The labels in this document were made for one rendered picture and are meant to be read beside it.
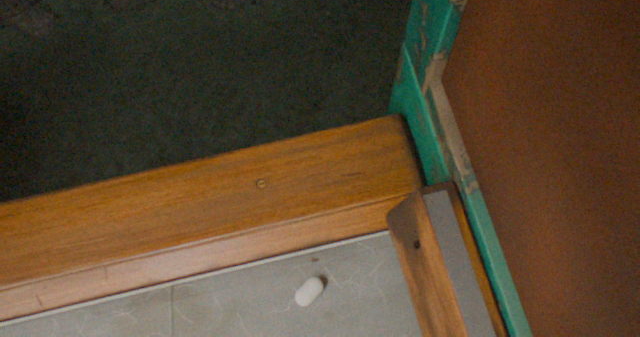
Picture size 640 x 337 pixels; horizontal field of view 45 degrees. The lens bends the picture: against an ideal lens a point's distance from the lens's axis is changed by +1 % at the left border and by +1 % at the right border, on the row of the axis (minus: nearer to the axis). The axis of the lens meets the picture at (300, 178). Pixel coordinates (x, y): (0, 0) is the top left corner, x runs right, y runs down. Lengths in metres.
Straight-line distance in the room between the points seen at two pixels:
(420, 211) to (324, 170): 0.14
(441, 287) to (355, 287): 0.13
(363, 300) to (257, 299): 0.11
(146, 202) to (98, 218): 0.05
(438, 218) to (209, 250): 0.24
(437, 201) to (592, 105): 0.25
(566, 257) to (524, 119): 0.10
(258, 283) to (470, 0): 0.35
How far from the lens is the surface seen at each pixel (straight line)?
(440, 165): 0.73
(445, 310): 0.67
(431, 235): 0.67
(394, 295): 0.78
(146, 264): 0.78
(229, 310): 0.77
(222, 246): 0.77
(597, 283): 0.51
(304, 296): 0.75
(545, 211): 0.56
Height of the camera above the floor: 1.49
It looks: 68 degrees down
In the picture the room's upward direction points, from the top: 2 degrees counter-clockwise
